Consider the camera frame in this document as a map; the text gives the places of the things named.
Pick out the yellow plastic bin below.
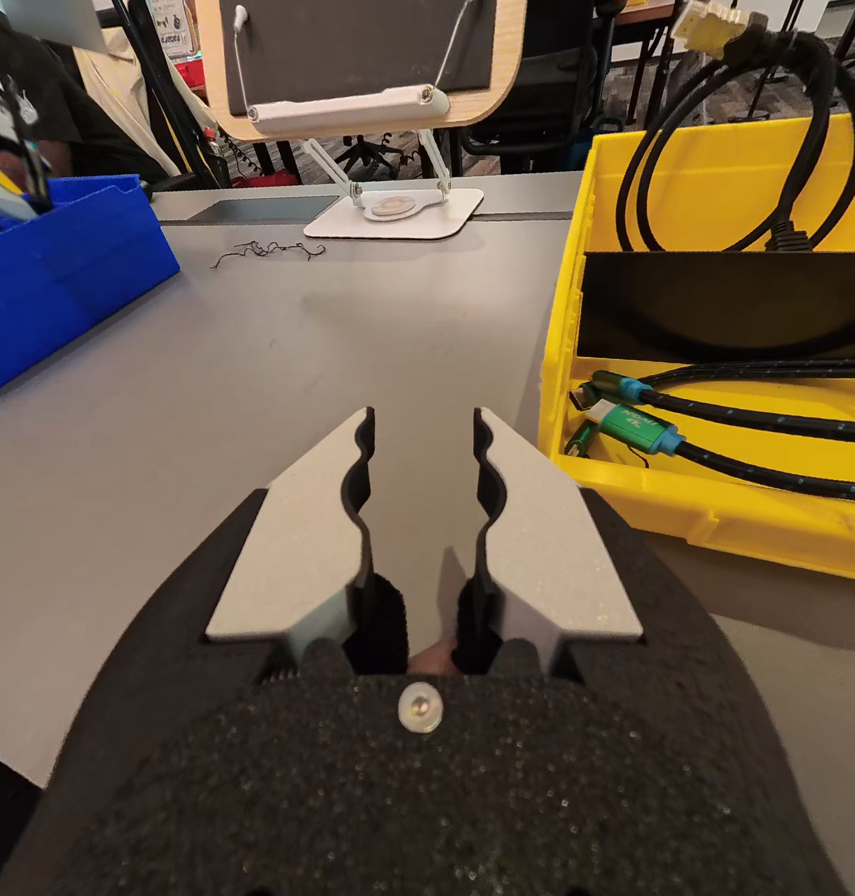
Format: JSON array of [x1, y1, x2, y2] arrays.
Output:
[[537, 119, 855, 583]]

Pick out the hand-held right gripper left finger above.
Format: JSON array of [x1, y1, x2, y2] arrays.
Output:
[[207, 409, 407, 673]]

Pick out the blue plastic bin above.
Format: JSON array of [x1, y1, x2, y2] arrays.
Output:
[[0, 173, 181, 401]]

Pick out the black bin divider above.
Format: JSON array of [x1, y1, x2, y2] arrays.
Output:
[[579, 252, 855, 362]]

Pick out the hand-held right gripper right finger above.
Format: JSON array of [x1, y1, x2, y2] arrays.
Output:
[[456, 409, 643, 673]]

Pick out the black braided hdmi cable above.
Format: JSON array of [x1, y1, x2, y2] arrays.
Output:
[[579, 370, 855, 443], [585, 402, 855, 502], [565, 359, 855, 460]]

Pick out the white panel stand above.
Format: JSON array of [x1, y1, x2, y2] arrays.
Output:
[[232, 0, 484, 240]]

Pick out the black hdmi switch with cable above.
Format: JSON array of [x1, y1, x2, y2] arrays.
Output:
[[617, 0, 855, 256]]

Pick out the tangled thin black wire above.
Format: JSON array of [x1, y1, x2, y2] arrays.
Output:
[[211, 238, 328, 271]]

